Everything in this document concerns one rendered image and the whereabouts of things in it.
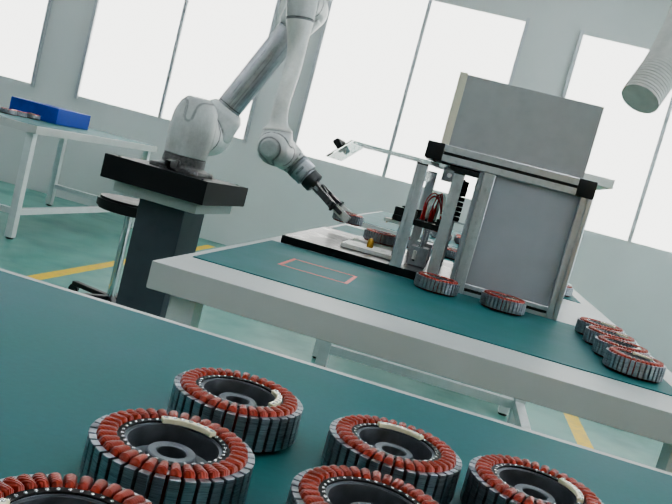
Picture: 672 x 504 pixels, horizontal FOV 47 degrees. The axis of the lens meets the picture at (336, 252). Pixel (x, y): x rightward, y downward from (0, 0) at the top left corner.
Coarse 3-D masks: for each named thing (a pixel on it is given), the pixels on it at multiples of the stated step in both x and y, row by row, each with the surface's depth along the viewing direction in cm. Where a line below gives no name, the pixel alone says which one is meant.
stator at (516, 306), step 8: (488, 296) 187; (496, 296) 186; (504, 296) 192; (512, 296) 192; (488, 304) 186; (496, 304) 185; (504, 304) 184; (512, 304) 184; (520, 304) 185; (504, 312) 185; (512, 312) 184; (520, 312) 186
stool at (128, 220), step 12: (108, 204) 369; (120, 204) 368; (132, 204) 370; (132, 216) 370; (120, 240) 384; (120, 252) 385; (120, 264) 386; (72, 288) 401; (84, 288) 396; (108, 288) 388; (108, 300) 384
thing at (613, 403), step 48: (192, 288) 134; (240, 288) 133; (288, 288) 143; (336, 336) 130; (384, 336) 129; (432, 336) 133; (480, 384) 127; (528, 384) 125; (576, 384) 125; (624, 384) 136
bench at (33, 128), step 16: (0, 112) 533; (16, 128) 484; (32, 128) 482; (48, 128) 495; (64, 128) 546; (32, 144) 488; (64, 144) 676; (112, 144) 586; (128, 144) 612; (144, 144) 645; (16, 192) 491; (48, 192) 679; (80, 192) 675; (0, 208) 494; (16, 208) 491; (32, 208) 512; (48, 208) 530; (64, 208) 550; (80, 208) 573; (96, 208) 598; (16, 224) 495
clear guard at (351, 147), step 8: (344, 144) 206; (352, 144) 211; (360, 144) 207; (368, 144) 205; (336, 152) 209; (344, 152) 217; (352, 152) 225; (384, 152) 220; (392, 152) 204; (416, 160) 216; (424, 160) 203; (448, 168) 213
